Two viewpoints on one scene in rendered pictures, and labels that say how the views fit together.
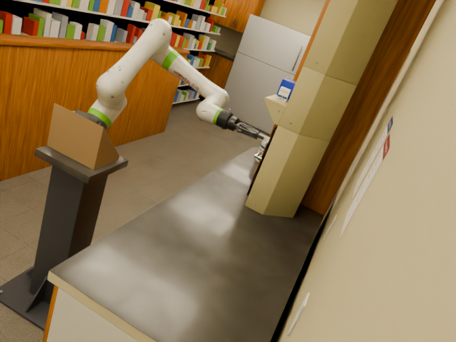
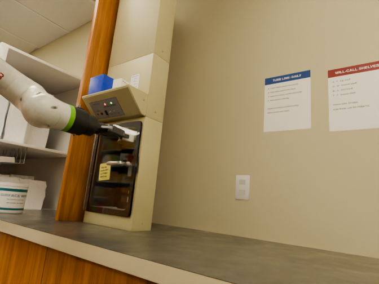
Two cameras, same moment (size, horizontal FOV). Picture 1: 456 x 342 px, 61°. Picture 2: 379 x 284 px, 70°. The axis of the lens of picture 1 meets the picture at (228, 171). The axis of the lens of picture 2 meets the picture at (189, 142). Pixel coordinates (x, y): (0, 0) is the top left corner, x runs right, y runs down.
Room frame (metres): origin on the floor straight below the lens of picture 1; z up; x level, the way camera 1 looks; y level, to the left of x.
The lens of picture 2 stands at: (1.28, 0.81, 1.07)
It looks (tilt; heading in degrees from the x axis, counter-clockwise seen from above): 12 degrees up; 291
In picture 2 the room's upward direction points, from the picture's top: 5 degrees clockwise
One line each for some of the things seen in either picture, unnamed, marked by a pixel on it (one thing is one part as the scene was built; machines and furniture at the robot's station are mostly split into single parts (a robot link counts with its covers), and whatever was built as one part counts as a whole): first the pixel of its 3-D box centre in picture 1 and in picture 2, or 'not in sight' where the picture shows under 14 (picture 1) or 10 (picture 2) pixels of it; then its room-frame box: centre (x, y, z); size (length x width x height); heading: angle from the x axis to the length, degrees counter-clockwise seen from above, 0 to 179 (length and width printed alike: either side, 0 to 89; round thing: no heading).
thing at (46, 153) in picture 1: (83, 157); not in sight; (1.75, 0.71, 0.92); 0.32 x 0.32 x 0.04; 78
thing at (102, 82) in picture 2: (290, 89); (104, 88); (2.10, -0.15, 1.55); 0.10 x 0.10 x 0.09; 75
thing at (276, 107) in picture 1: (279, 108); (112, 105); (2.03, -0.13, 1.46); 0.32 x 0.12 x 0.10; 165
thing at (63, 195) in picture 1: (67, 232); not in sight; (1.75, 0.71, 0.45); 0.48 x 0.48 x 0.90; 78
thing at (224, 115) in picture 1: (225, 119); (75, 119); (1.97, 0.11, 1.31); 0.09 x 0.06 x 0.12; 165
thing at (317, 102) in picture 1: (300, 145); (137, 143); (1.98, -0.31, 1.32); 0.32 x 0.25 x 0.77; 165
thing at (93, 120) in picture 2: (237, 125); (93, 127); (1.96, 0.04, 1.31); 0.09 x 0.08 x 0.07; 75
